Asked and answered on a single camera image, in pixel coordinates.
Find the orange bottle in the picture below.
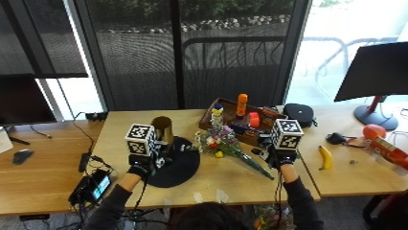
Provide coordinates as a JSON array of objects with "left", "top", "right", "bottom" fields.
[{"left": 235, "top": 93, "right": 249, "bottom": 118}]

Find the wrapped flower bouquet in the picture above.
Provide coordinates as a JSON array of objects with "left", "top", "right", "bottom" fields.
[{"left": 193, "top": 125, "right": 274, "bottom": 181}]

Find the black device with lit screen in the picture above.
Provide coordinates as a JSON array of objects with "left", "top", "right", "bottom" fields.
[{"left": 67, "top": 168, "right": 112, "bottom": 206}]

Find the white marker cube right glove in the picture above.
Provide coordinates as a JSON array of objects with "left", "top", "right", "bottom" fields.
[{"left": 269, "top": 118, "right": 305, "bottom": 151}]

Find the black cable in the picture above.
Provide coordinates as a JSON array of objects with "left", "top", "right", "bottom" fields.
[{"left": 70, "top": 111, "right": 95, "bottom": 154}]

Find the black computer mouse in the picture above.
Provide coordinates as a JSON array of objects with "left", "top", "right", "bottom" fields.
[{"left": 11, "top": 149, "right": 35, "bottom": 166}]

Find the dark wooden tray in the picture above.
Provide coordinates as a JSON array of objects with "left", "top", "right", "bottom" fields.
[{"left": 197, "top": 97, "right": 289, "bottom": 148}]

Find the black pen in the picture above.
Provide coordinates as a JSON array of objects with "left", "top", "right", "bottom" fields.
[{"left": 7, "top": 136, "right": 31, "bottom": 146}]

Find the black box under desk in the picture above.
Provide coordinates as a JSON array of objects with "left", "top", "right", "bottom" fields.
[{"left": 17, "top": 213, "right": 50, "bottom": 222}]

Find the flower bunch under table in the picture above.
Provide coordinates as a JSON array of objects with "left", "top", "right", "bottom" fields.
[{"left": 252, "top": 204, "right": 294, "bottom": 230}]

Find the red cylindrical can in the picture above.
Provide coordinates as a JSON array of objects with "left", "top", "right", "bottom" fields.
[{"left": 367, "top": 136, "right": 408, "bottom": 172}]

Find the red and black chair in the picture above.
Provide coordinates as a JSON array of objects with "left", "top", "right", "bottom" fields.
[{"left": 361, "top": 190, "right": 408, "bottom": 230}]

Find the red-orange cup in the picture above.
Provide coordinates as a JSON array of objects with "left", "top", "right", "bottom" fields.
[{"left": 247, "top": 111, "right": 261, "bottom": 129}]

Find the orange ball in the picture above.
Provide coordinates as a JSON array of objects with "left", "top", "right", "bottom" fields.
[{"left": 361, "top": 124, "right": 387, "bottom": 141}]

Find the white marker cube left glove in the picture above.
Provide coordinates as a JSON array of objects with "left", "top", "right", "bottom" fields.
[{"left": 123, "top": 123, "right": 157, "bottom": 158}]

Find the black monitor with red stand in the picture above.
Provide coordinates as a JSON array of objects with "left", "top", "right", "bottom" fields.
[{"left": 332, "top": 41, "right": 408, "bottom": 131}]

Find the yellow banana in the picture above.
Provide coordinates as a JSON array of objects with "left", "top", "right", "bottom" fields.
[{"left": 317, "top": 145, "right": 333, "bottom": 171}]

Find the black monitor with dark stand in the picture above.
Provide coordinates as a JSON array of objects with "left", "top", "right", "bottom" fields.
[{"left": 0, "top": 74, "right": 58, "bottom": 146}]

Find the white paper sheet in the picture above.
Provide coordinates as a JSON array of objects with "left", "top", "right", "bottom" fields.
[{"left": 0, "top": 126, "right": 15, "bottom": 155}]

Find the brass cylinder vase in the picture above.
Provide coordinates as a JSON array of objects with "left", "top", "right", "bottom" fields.
[{"left": 150, "top": 115, "right": 175, "bottom": 151}]

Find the white marker cube glove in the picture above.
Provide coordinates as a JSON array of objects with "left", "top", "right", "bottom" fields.
[
  {"left": 269, "top": 118, "right": 305, "bottom": 151},
  {"left": 123, "top": 123, "right": 157, "bottom": 158}
]

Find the metal bike rack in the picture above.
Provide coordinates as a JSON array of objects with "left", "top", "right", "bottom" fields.
[{"left": 297, "top": 35, "right": 399, "bottom": 94}]

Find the black power adapter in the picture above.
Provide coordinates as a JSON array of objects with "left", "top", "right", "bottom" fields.
[{"left": 78, "top": 151, "right": 91, "bottom": 173}]

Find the small black gadget with strap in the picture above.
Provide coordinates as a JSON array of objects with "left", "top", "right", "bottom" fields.
[{"left": 325, "top": 131, "right": 358, "bottom": 147}]

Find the white bottle with blue cap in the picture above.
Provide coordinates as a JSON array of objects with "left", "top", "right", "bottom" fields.
[{"left": 209, "top": 103, "right": 225, "bottom": 128}]

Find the person's right hand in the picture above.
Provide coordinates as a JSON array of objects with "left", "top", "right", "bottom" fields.
[{"left": 249, "top": 135, "right": 297, "bottom": 171}]

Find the person's left hand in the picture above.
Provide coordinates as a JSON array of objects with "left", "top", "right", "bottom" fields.
[{"left": 126, "top": 145, "right": 175, "bottom": 179}]

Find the black desk clamp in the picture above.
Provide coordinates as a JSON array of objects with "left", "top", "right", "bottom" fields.
[{"left": 83, "top": 111, "right": 110, "bottom": 123}]

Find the black round mat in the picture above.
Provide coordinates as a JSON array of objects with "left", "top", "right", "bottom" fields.
[{"left": 144, "top": 135, "right": 201, "bottom": 189}]

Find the black zip pouch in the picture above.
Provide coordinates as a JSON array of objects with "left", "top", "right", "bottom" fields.
[{"left": 281, "top": 103, "right": 318, "bottom": 128}]

